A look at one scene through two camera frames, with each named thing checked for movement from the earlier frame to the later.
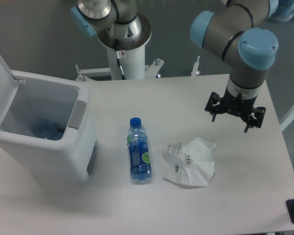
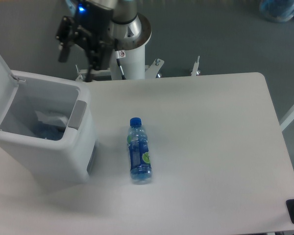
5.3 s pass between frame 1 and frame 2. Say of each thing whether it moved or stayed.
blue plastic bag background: stayed
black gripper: moved
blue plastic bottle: stayed
